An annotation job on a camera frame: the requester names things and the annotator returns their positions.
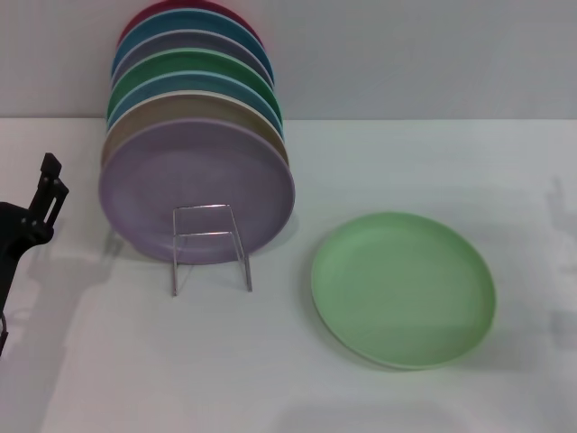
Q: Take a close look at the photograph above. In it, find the maroon plate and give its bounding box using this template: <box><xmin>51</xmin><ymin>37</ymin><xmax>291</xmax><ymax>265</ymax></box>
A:
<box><xmin>115</xmin><ymin>0</ymin><xmax>265</xmax><ymax>51</ymax></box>

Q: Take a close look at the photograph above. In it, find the light green plate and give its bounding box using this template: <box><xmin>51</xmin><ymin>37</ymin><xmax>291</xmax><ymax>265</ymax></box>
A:
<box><xmin>309</xmin><ymin>210</ymin><xmax>498</xmax><ymax>373</ymax></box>

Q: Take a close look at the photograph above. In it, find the beige plate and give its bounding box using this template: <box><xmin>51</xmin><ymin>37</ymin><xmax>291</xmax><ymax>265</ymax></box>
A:
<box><xmin>99</xmin><ymin>89</ymin><xmax>289</xmax><ymax>181</ymax></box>

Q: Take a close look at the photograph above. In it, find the grey purple plate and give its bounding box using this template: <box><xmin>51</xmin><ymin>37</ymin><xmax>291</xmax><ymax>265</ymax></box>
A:
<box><xmin>111</xmin><ymin>29</ymin><xmax>275</xmax><ymax>87</ymax></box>

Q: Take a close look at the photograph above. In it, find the metal wire plate rack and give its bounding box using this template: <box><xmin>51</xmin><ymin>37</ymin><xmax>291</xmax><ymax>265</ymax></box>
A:
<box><xmin>170</xmin><ymin>203</ymin><xmax>253</xmax><ymax>298</ymax></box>

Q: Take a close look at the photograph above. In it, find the dark green plate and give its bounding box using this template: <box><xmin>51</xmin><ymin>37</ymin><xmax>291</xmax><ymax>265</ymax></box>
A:
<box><xmin>106</xmin><ymin>47</ymin><xmax>283</xmax><ymax>123</ymax></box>

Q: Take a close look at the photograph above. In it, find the deep blue plate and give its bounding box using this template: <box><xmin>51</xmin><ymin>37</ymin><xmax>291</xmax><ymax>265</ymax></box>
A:
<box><xmin>111</xmin><ymin>7</ymin><xmax>275</xmax><ymax>85</ymax></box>

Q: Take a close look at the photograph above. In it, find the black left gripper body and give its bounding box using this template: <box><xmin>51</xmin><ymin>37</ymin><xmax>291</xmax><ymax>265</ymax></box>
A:
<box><xmin>0</xmin><ymin>202</ymin><xmax>55</xmax><ymax>315</ymax></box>

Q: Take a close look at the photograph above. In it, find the light blue plate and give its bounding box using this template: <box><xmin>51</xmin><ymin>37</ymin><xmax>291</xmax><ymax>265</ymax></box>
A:
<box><xmin>105</xmin><ymin>69</ymin><xmax>286</xmax><ymax>136</ymax></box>

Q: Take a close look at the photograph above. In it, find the lilac plate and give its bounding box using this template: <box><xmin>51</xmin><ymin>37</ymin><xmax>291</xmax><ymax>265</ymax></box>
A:
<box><xmin>97</xmin><ymin>117</ymin><xmax>298</xmax><ymax>266</ymax></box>

